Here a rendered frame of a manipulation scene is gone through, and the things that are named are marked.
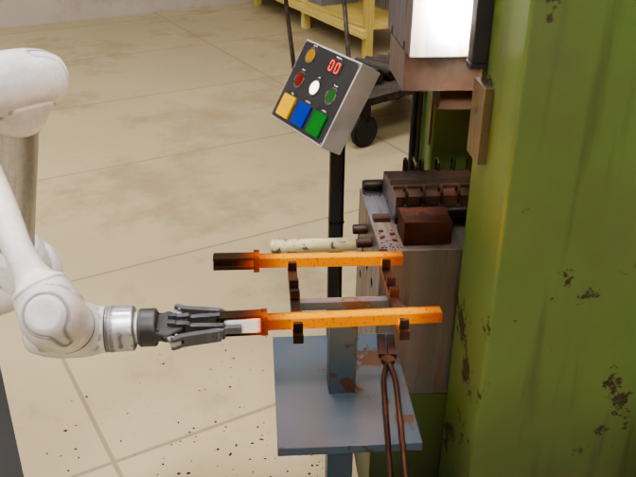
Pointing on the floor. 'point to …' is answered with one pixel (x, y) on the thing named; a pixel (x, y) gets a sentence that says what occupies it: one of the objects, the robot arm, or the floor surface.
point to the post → (334, 217)
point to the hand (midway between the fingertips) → (242, 323)
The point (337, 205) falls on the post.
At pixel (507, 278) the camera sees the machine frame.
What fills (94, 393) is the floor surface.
